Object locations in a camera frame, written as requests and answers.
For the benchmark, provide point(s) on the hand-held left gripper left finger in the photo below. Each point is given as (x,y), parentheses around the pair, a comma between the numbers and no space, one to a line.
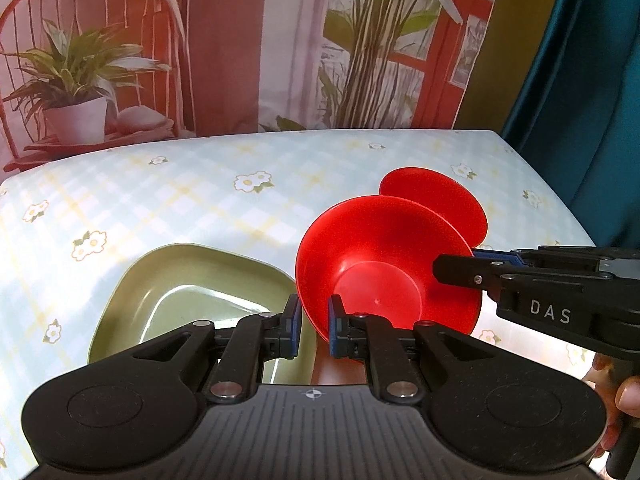
(294,325)

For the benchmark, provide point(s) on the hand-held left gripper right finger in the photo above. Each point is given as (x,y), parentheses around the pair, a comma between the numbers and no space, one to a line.
(335,327)

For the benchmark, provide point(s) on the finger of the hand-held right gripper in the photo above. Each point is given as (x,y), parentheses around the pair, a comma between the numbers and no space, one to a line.
(457,270)
(500,258)

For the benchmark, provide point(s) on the red plastic bowl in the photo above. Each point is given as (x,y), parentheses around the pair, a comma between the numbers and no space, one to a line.
(435,190)
(380,240)

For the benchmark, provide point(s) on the green plastic plate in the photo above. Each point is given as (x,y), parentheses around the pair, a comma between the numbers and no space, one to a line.
(200,271)

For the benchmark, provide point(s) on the person's right hand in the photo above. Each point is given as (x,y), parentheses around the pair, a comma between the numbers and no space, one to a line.
(629,396)

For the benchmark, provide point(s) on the floral checked tablecloth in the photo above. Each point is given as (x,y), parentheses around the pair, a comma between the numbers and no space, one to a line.
(200,185)

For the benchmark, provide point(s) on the teal curtain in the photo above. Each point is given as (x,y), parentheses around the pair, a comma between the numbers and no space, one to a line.
(590,85)

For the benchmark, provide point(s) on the printed room backdrop cloth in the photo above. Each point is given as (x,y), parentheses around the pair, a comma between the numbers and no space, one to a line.
(250,35)

